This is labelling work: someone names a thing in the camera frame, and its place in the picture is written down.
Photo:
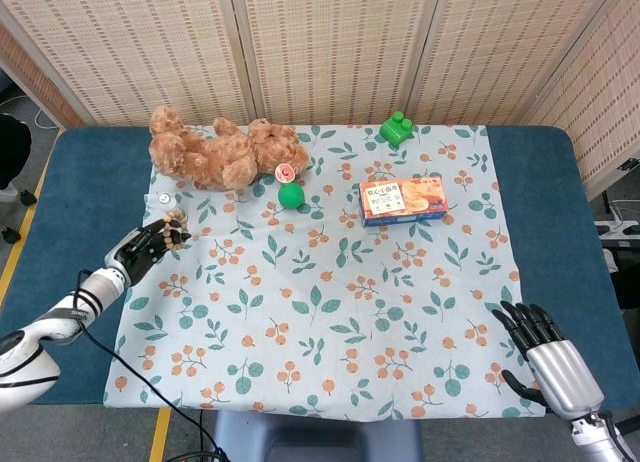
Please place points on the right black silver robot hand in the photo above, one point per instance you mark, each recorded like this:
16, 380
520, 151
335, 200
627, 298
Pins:
560, 372

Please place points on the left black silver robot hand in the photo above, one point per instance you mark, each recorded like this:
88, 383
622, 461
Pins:
132, 252

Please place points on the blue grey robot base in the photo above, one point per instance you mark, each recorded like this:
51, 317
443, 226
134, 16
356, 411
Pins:
315, 439

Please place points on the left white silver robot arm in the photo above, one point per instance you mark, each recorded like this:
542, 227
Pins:
30, 352

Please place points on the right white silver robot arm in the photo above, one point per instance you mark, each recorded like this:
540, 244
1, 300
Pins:
600, 442

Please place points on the small white bottle green label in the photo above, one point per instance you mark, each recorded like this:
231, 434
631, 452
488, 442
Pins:
164, 199

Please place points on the dark blue table cover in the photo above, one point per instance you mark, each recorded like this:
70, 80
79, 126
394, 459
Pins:
80, 207

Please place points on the brown teddy bear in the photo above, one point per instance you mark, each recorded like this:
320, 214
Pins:
210, 157

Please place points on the person in black clothes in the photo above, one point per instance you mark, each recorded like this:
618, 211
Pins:
12, 152

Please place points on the green ball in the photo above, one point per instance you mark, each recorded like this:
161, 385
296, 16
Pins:
291, 196

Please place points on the small cup red white lid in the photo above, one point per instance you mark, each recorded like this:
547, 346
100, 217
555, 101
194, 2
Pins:
285, 173

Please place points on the floral leaf fruit tablecloth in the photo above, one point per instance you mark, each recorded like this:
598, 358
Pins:
325, 307

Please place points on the black screen hinge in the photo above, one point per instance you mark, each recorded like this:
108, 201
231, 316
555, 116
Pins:
627, 165

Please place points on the blue orange biscuit box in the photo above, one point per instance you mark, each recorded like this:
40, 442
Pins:
400, 202

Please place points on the woven beige folding screen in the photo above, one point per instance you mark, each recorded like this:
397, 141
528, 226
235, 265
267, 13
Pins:
325, 47

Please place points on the green toy building block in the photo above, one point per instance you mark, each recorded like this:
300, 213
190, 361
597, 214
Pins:
397, 129

